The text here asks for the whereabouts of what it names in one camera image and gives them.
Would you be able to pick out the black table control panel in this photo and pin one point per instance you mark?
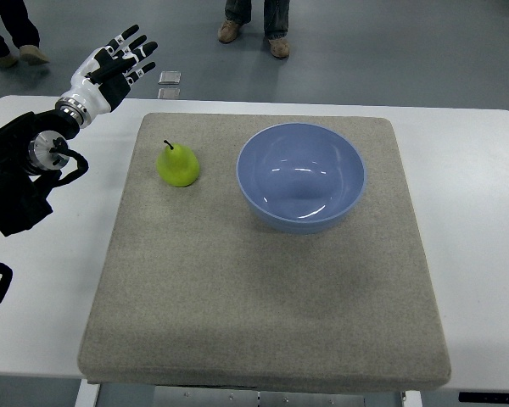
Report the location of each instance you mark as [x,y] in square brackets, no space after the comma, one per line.
[483,398]

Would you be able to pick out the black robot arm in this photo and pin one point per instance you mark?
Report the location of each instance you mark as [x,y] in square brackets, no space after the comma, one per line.
[34,159]

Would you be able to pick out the green pear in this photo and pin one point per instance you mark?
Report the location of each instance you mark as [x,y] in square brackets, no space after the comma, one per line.
[177,165]

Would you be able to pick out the grey felt mat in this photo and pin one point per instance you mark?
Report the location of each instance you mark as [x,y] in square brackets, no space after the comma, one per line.
[196,291]

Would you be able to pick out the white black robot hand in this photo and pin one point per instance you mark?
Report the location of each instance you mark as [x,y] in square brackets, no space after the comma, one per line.
[106,77]

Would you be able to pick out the floor outlet plate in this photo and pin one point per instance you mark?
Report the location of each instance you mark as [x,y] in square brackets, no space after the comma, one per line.
[169,93]
[169,77]

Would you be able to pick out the blue bowl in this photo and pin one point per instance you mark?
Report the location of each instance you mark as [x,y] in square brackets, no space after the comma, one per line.
[300,178]

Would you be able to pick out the upper floor outlet plate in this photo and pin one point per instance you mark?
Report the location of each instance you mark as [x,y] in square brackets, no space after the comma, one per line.
[169,77]

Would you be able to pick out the metal table frame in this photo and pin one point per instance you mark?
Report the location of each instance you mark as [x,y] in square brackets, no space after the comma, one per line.
[145,395]

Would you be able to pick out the lower floor outlet plate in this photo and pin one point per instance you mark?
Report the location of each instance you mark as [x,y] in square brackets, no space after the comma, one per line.
[169,93]

